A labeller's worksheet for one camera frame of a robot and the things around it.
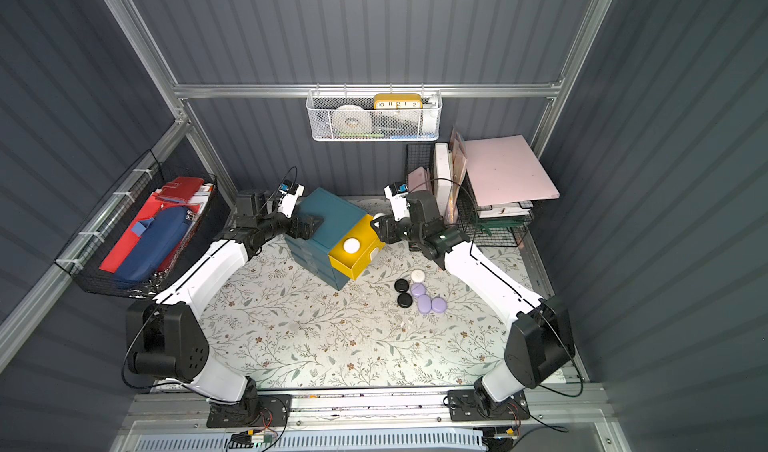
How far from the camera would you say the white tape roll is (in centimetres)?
84

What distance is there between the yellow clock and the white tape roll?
0.05 m

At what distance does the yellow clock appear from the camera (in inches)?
34.8
